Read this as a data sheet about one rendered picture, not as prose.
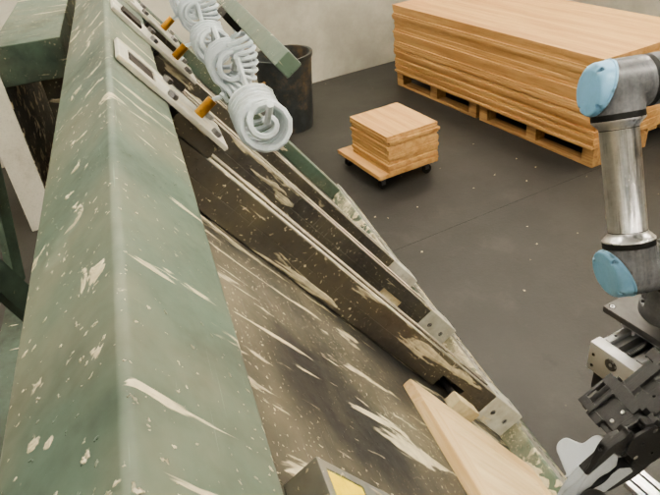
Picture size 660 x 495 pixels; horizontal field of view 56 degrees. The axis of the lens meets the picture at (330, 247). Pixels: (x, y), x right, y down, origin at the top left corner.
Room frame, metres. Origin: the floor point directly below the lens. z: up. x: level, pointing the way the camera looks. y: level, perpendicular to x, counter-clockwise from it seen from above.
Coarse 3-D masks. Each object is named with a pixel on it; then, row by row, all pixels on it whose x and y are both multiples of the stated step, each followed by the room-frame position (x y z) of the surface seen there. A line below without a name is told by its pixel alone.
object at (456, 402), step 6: (450, 396) 0.88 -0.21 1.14; (456, 396) 0.87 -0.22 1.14; (450, 402) 0.87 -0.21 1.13; (456, 402) 0.86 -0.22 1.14; (462, 402) 0.86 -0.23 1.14; (468, 402) 0.89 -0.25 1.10; (456, 408) 0.85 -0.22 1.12; (462, 408) 0.86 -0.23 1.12; (468, 408) 0.86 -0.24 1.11; (474, 408) 0.88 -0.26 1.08; (462, 414) 0.86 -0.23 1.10; (468, 414) 0.86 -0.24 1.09; (474, 414) 0.87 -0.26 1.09; (468, 420) 0.86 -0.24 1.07
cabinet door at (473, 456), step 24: (408, 384) 0.79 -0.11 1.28; (432, 408) 0.74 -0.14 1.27; (432, 432) 0.68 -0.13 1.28; (456, 432) 0.72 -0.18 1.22; (480, 432) 0.81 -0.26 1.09; (456, 456) 0.62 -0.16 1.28; (480, 456) 0.70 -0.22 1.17; (504, 456) 0.79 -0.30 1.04; (480, 480) 0.59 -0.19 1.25; (504, 480) 0.67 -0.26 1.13; (528, 480) 0.77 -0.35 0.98
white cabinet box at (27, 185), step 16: (0, 0) 4.02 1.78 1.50; (16, 0) 4.06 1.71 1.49; (0, 16) 4.01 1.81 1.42; (0, 80) 3.95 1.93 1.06; (0, 96) 3.94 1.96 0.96; (0, 112) 3.92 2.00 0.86; (0, 128) 3.91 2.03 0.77; (16, 128) 3.94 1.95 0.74; (0, 144) 3.89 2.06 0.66; (16, 144) 3.93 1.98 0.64; (16, 160) 3.91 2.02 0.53; (32, 160) 3.95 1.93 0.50; (16, 176) 3.90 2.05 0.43; (32, 176) 3.94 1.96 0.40; (16, 192) 3.88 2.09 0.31; (32, 192) 3.92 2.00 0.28; (32, 208) 3.90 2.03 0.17; (32, 224) 3.89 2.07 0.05
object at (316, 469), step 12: (312, 468) 0.33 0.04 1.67; (324, 468) 0.33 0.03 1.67; (336, 468) 0.34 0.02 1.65; (300, 480) 0.33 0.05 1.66; (312, 480) 0.32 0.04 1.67; (324, 480) 0.32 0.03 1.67; (360, 480) 0.35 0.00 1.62; (288, 492) 0.33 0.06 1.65; (300, 492) 0.32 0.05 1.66; (312, 492) 0.31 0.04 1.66; (324, 492) 0.31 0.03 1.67; (372, 492) 0.34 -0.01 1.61; (384, 492) 0.35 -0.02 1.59
